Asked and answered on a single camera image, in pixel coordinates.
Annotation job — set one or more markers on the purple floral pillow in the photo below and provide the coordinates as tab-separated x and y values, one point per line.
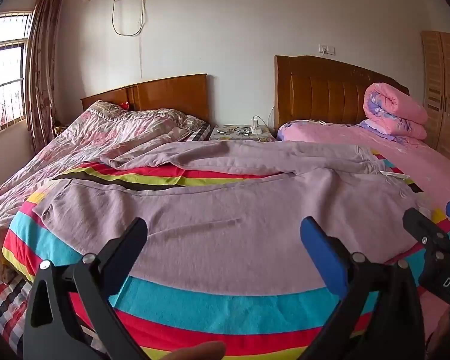
375	129

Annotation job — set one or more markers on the padded wooden headboard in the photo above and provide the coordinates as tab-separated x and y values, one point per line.
322	93

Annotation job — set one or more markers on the barred window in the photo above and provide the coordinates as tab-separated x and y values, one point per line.
3	75

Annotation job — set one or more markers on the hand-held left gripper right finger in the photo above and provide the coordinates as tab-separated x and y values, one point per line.
322	251

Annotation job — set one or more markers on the person's left hand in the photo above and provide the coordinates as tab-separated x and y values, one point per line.
195	351

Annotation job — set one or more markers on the colourful striped blanket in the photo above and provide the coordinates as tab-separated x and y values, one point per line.
210	307

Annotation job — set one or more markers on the lilac sweater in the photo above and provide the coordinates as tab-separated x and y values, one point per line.
228	202

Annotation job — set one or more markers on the light wooden wardrobe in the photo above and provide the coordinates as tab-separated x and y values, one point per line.
448	93

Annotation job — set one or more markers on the pink bedsheet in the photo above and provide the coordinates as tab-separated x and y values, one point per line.
416	161

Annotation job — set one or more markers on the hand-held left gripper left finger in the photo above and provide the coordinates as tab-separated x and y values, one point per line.
129	238

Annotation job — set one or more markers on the white power strip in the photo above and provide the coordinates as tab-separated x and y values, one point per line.
255	128

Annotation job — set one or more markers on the brown patterned curtain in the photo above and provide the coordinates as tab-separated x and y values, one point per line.
43	75

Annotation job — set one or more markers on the plaid bed sheet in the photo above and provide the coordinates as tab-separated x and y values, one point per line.
3	300

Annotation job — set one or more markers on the plain wooden headboard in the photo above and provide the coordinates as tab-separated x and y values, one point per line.
172	93

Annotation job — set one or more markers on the small red object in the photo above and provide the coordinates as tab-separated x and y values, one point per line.
125	106

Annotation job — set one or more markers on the rolled pink quilt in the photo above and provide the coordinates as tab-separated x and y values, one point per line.
393	108

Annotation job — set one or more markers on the black glasses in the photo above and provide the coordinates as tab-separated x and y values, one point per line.
242	131

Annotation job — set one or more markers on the nightstand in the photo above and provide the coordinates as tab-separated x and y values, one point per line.
223	137

